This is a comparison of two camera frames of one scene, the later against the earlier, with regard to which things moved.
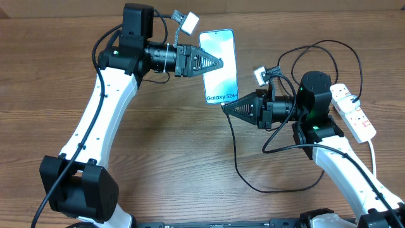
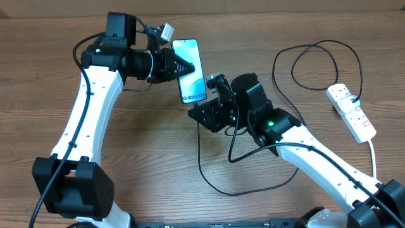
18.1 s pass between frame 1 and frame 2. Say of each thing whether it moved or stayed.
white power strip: stayed
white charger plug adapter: stayed
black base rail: stayed
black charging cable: moved
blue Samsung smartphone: moved
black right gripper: moved
